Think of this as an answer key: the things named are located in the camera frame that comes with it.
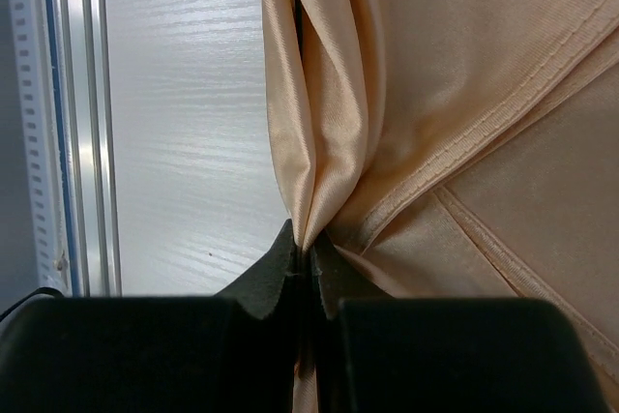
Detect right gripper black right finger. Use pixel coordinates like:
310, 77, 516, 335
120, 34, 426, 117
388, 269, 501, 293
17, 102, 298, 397
309, 234, 607, 412

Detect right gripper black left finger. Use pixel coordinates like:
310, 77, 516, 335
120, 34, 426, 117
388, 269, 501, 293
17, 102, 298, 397
1, 223, 297, 412

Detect front aluminium rail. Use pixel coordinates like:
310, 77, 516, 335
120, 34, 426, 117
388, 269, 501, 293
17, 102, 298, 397
45, 0, 122, 296

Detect peach cloth napkin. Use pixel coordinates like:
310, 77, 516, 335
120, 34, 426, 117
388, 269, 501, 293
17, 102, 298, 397
261, 0, 618, 411

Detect white slotted cable duct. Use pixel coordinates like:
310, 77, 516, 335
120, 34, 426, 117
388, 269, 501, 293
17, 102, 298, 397
9, 0, 70, 293

